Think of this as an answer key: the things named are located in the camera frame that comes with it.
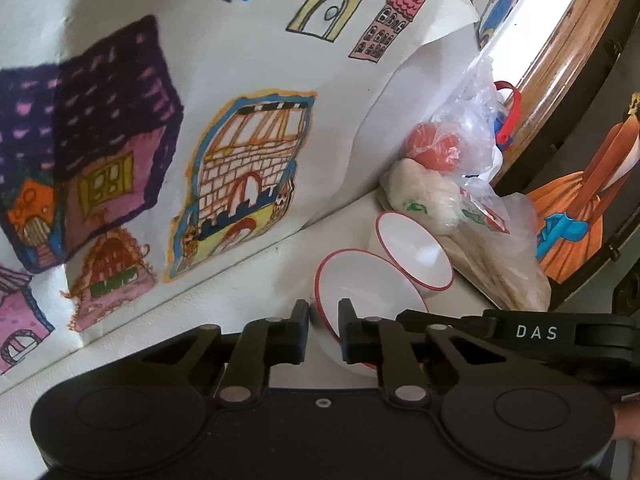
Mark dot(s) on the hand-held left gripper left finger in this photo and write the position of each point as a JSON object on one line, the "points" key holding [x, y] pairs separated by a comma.
{"points": [[301, 330]]}

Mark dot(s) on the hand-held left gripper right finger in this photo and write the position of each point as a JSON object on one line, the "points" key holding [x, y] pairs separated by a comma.
{"points": [[346, 330]]}

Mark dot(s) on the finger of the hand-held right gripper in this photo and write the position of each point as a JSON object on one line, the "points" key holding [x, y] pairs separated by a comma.
{"points": [[465, 321]]}

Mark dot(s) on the white bowl with red rim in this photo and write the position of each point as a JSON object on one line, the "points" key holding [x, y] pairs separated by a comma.
{"points": [[415, 250], [365, 290]]}

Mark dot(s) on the bagged flatbread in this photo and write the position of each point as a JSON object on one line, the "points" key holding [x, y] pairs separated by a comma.
{"points": [[500, 270]]}

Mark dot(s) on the printed white tablecloth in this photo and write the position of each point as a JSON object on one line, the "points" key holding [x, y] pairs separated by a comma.
{"points": [[225, 300]]}

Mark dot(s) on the white bagged buns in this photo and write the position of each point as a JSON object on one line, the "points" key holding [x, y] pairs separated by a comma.
{"points": [[422, 195]]}

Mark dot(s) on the red bagged food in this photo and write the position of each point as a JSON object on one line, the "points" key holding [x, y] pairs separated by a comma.
{"points": [[432, 147]]}

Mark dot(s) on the clear plastic bag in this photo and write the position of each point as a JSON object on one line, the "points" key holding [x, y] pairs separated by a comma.
{"points": [[480, 110]]}

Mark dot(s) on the houses drawing sheet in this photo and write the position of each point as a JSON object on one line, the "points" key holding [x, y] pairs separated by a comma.
{"points": [[250, 35]]}

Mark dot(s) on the orange dress wall poster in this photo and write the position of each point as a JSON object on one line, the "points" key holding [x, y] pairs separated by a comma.
{"points": [[575, 230]]}

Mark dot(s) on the wooden frame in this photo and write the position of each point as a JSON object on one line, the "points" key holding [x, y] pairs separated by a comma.
{"points": [[565, 50]]}

